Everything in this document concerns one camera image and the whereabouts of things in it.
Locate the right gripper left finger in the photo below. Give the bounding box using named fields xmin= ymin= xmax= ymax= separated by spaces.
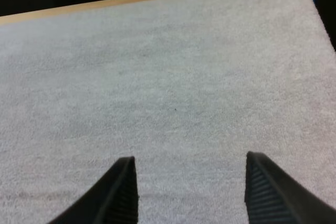
xmin=48 ymin=156 xmax=139 ymax=224

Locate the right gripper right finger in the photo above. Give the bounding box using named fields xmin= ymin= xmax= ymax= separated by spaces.
xmin=244 ymin=151 xmax=336 ymax=224

